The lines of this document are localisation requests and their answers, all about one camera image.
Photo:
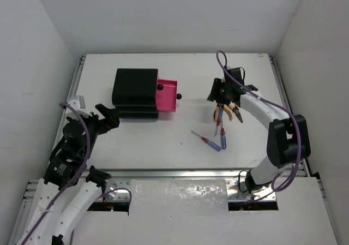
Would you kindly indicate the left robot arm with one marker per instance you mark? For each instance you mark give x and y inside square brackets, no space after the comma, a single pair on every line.
[69,185]

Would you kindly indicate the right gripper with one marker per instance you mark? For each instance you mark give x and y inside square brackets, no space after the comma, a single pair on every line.
[215,94]

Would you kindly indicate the pink top drawer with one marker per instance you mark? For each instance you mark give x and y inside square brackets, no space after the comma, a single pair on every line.
[160,87]

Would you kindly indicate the blue screwdriver red collar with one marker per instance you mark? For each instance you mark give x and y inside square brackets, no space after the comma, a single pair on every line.
[207,141]

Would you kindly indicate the black drawer cabinet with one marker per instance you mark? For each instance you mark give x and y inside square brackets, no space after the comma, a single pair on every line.
[134,93]

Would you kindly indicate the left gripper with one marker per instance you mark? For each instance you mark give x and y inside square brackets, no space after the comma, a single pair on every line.
[98,122]

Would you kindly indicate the pink drawer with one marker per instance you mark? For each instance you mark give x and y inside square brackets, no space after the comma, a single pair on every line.
[160,87]
[166,99]

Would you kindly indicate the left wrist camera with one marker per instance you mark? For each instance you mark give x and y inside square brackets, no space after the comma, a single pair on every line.
[77,102]

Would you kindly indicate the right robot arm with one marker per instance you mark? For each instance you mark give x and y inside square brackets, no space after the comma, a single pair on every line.
[288,139]

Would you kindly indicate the yellow combination pliers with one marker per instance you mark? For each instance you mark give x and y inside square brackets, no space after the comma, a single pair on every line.
[235,109]

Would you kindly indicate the purple screwdriver thin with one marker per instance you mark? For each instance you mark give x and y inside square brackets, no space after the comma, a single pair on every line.
[218,117]

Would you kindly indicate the aluminium frame rail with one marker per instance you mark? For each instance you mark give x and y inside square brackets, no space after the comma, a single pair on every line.
[235,186]

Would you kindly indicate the white front cover panel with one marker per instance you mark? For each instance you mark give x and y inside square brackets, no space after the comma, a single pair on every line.
[182,197]

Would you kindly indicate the yellow long-nose pliers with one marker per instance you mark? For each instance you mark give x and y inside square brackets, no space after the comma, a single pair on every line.
[227,109]

